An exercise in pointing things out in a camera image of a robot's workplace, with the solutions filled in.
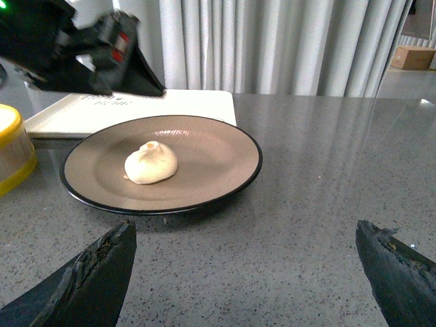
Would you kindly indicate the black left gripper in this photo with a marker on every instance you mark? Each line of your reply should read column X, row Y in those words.
column 41, row 39

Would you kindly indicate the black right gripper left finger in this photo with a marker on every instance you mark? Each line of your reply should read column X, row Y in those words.
column 89, row 290

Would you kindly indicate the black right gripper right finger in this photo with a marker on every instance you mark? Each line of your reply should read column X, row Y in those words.
column 402, row 280

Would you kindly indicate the white steamed bun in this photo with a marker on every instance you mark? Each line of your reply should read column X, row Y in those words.
column 151, row 163

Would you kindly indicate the brown plate with black rim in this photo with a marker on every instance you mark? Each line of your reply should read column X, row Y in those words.
column 215, row 160

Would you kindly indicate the white rectangular tray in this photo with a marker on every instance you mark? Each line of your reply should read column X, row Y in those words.
column 78, row 116

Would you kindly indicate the grey pleated curtain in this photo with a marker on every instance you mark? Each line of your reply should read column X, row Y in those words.
column 329, row 48

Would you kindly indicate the wooden steamer with yellow rims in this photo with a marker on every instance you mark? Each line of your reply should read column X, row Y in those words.
column 18, row 156

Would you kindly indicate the cardboard box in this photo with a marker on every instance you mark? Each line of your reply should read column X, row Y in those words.
column 413, row 57

